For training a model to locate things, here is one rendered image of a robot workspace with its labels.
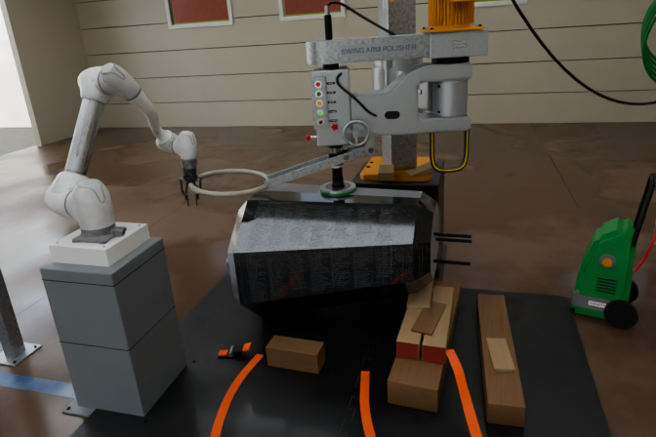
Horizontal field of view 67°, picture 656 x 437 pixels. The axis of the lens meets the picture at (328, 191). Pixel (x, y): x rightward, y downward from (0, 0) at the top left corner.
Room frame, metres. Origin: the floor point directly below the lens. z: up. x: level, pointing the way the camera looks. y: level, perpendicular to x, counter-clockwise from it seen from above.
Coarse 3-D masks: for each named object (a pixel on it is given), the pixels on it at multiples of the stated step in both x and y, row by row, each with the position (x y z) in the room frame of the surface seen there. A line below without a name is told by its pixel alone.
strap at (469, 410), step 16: (448, 352) 2.01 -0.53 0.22; (368, 384) 2.06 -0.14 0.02; (464, 384) 1.85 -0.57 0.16; (224, 400) 2.02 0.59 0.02; (368, 400) 1.95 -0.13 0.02; (464, 400) 1.79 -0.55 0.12; (224, 416) 1.91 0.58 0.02; (368, 416) 1.85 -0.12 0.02; (368, 432) 1.75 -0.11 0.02; (480, 432) 1.63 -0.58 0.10
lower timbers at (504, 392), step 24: (456, 288) 2.72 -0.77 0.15; (456, 312) 2.54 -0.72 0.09; (480, 312) 2.47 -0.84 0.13; (504, 312) 2.45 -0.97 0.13; (480, 336) 2.27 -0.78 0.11; (504, 336) 2.23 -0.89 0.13; (408, 360) 2.06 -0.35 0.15; (408, 384) 1.89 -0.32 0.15; (432, 384) 1.88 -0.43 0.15; (504, 384) 1.87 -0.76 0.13; (432, 408) 1.85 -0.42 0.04; (504, 408) 1.74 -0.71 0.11
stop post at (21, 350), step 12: (0, 276) 2.57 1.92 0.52; (0, 288) 2.55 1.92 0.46; (0, 300) 2.52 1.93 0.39; (0, 312) 2.51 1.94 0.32; (12, 312) 2.57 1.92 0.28; (0, 324) 2.51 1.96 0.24; (12, 324) 2.55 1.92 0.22; (0, 336) 2.52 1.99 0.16; (12, 336) 2.53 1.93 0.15; (12, 348) 2.51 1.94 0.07; (24, 348) 2.58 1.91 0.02; (36, 348) 2.58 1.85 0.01; (0, 360) 2.49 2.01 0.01; (12, 360) 2.48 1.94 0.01
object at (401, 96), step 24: (408, 72) 2.74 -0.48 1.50; (432, 72) 2.69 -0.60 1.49; (456, 72) 2.68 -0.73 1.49; (360, 96) 2.74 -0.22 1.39; (384, 96) 2.70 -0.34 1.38; (408, 96) 2.69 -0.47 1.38; (360, 120) 2.71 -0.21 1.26; (384, 120) 2.70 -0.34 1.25; (408, 120) 2.69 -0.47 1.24; (432, 120) 2.70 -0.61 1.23; (456, 120) 2.68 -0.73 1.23
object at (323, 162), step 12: (324, 156) 2.86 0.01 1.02; (336, 156) 2.75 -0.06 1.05; (348, 156) 2.75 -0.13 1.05; (360, 156) 2.75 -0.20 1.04; (288, 168) 2.88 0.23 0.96; (300, 168) 2.87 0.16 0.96; (312, 168) 2.76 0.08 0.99; (324, 168) 2.75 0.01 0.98; (276, 180) 2.77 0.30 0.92; (288, 180) 2.77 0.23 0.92
